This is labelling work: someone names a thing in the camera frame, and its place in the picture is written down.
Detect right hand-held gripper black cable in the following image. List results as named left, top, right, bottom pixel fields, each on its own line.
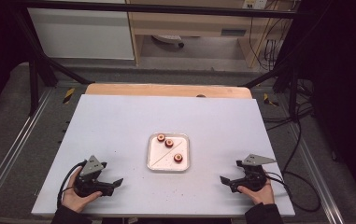
left=263, top=120, right=322, bottom=214

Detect bundle of black floor cables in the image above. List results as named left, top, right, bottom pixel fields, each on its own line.
left=263, top=77, right=316, bottom=133

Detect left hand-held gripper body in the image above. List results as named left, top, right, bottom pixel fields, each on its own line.
left=73, top=154, right=116, bottom=198

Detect office chair base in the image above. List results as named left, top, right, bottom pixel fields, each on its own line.
left=151, top=34, right=186, bottom=49

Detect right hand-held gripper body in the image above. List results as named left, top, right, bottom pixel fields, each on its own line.
left=229, top=153, right=277, bottom=193

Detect wooden table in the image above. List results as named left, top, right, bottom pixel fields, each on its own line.
left=84, top=82, right=253, bottom=100

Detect white cabinet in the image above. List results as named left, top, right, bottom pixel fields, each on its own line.
left=27, top=0, right=135, bottom=61

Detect aluminium floor rail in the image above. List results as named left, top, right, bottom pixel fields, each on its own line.
left=286, top=122, right=346, bottom=224
left=0, top=88, right=54, bottom=213

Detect person's left hand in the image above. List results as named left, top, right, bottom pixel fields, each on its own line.
left=61, top=167, right=104, bottom=214

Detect square metal tray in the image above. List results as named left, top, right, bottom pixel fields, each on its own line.
left=146, top=133, right=192, bottom=174

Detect person's right hand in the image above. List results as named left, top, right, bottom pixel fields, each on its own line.
left=236, top=179, right=276, bottom=206

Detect hand-held gripper black cable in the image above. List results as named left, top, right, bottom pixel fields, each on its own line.
left=56, top=160, right=88, bottom=210
left=263, top=120, right=322, bottom=214

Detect left hand-held gripper black cable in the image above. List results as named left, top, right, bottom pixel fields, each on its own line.
left=56, top=160, right=88, bottom=210

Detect black metal frame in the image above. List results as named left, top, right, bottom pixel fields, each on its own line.
left=11, top=0, right=305, bottom=123

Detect yellow clamp left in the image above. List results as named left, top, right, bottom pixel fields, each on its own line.
left=62, top=87, right=76, bottom=105

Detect yellow clamp right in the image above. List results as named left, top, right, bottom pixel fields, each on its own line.
left=262, top=92, right=279, bottom=107

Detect white power strip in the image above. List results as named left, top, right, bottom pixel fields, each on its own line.
left=242, top=0, right=269, bottom=10

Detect yellow clamp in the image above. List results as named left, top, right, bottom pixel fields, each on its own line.
left=262, top=92, right=279, bottom=107
left=62, top=87, right=76, bottom=105

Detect white table cover sheet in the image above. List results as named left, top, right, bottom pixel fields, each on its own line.
left=31, top=94, right=296, bottom=218

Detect light wooden desk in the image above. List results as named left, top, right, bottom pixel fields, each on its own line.
left=125, top=0, right=295, bottom=68

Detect hanging black desk cables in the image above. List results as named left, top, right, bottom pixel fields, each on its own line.
left=248, top=0, right=293, bottom=72

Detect thin wooden skewer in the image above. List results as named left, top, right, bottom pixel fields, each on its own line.
left=151, top=141, right=183, bottom=167

